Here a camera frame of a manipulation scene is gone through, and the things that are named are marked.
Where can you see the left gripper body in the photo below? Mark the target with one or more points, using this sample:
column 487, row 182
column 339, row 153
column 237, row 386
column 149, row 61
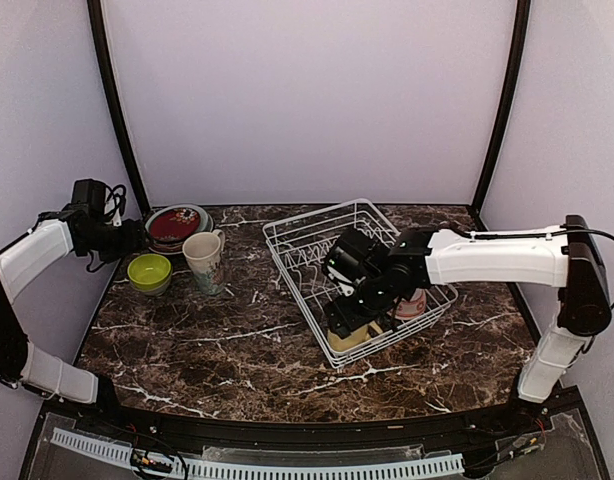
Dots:
column 110, row 243

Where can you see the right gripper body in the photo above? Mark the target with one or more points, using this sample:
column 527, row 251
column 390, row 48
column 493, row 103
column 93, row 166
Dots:
column 375, row 301

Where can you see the yellow mug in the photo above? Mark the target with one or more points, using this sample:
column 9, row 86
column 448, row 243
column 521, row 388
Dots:
column 354, row 339

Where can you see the lime green bowl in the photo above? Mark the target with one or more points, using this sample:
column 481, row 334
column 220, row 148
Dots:
column 149, row 271

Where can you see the dark red floral bowl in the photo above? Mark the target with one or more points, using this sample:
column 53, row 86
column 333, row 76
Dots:
column 174, row 224

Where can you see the light teal bowl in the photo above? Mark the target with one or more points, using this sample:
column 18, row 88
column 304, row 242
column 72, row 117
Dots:
column 152, row 292

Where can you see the teal patterned mug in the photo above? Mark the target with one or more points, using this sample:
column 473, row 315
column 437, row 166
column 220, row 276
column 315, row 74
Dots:
column 203, row 254

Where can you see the light teal plate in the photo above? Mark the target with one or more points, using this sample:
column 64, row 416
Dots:
column 203, row 214

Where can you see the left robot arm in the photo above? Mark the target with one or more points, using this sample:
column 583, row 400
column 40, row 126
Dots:
column 38, row 285

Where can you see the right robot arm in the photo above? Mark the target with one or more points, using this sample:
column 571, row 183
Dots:
column 375, row 277

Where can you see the pink and white cup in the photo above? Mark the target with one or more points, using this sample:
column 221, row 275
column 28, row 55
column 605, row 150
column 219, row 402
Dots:
column 412, row 308

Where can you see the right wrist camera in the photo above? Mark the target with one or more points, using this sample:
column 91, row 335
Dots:
column 346, row 287

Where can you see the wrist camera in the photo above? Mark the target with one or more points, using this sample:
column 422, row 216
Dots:
column 115, row 204
column 346, row 287

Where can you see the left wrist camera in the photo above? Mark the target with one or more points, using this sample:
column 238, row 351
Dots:
column 115, row 204

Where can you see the white wire dish rack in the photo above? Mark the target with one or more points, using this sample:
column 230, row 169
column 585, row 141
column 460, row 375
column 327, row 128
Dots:
column 299, row 245

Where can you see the black front rail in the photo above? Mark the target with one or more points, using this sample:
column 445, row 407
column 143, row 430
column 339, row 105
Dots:
column 563, row 422

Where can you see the white slotted cable duct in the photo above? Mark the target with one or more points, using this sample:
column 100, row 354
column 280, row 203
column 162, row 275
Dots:
column 235, row 463

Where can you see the right black frame post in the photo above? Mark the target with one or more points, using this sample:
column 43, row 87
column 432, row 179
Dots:
column 505, row 103

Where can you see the black frame post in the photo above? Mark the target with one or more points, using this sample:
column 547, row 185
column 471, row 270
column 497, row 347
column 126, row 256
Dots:
column 505, row 103
column 110, row 88

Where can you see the left black frame post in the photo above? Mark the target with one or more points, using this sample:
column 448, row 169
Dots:
column 110, row 88

